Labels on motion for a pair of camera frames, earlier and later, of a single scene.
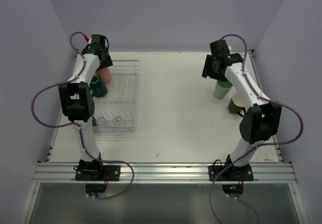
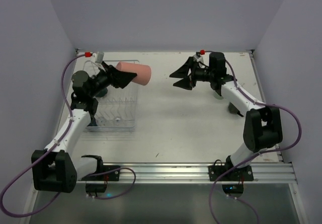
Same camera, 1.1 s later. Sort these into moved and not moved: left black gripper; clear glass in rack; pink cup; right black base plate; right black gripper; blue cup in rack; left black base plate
Moved: right black gripper; pink cup; left black gripper
Not moved: right black base plate; left black base plate; clear glass in rack; blue cup in rack
